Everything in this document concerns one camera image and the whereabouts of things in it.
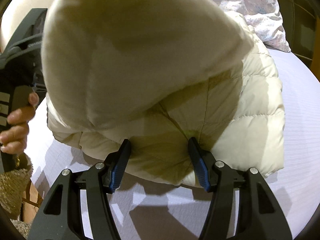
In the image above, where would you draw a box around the dark wooden wardrobe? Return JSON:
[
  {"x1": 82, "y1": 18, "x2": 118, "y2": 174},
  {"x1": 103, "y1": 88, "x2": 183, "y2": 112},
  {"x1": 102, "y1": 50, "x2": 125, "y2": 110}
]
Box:
[{"x1": 278, "y1": 0, "x2": 319, "y2": 67}]

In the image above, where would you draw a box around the person's left hand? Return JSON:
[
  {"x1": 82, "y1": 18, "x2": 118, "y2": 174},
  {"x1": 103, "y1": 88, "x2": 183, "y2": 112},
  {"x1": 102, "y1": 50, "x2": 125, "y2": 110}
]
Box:
[{"x1": 1, "y1": 92, "x2": 39, "y2": 154}]

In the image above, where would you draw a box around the woven straw basket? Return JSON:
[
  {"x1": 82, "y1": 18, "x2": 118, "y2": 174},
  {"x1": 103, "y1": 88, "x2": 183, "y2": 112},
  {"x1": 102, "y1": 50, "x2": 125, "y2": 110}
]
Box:
[{"x1": 0, "y1": 154, "x2": 34, "y2": 238}]

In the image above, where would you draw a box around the floral lilac duvet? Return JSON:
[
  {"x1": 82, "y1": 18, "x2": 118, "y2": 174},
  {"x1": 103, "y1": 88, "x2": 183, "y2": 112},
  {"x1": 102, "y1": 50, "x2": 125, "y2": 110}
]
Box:
[{"x1": 212, "y1": 0, "x2": 291, "y2": 53}]

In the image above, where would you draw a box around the cream quilted down jacket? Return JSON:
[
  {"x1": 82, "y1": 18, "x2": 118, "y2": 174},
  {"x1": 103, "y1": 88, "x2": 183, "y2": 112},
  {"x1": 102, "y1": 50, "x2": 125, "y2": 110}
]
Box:
[{"x1": 41, "y1": 0, "x2": 285, "y2": 186}]

